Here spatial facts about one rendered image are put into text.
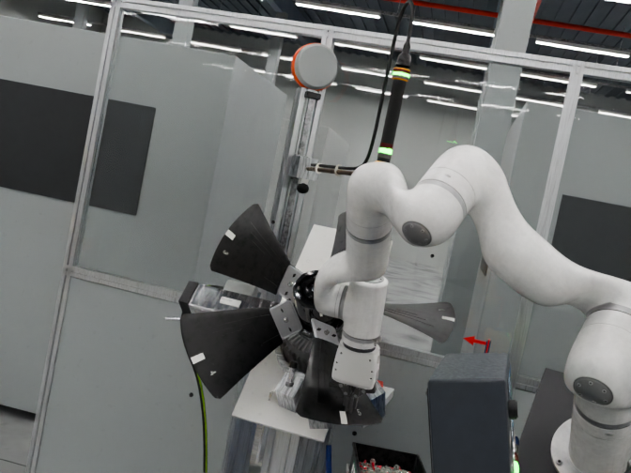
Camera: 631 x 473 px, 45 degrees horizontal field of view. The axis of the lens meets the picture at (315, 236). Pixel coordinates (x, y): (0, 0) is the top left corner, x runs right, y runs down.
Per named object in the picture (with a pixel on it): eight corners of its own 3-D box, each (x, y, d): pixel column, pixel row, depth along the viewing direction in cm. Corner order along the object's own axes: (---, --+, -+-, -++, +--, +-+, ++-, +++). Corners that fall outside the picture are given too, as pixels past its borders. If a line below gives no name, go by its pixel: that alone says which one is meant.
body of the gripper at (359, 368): (386, 338, 175) (378, 380, 179) (343, 327, 178) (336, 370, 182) (377, 352, 168) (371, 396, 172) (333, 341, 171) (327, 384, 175)
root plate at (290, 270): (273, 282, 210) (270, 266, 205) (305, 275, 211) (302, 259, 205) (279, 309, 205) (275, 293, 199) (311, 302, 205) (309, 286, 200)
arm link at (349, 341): (385, 328, 175) (383, 340, 176) (348, 319, 177) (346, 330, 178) (377, 343, 167) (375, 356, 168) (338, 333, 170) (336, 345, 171)
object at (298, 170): (285, 177, 259) (291, 153, 258) (305, 181, 261) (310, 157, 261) (295, 179, 249) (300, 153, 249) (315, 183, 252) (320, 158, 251)
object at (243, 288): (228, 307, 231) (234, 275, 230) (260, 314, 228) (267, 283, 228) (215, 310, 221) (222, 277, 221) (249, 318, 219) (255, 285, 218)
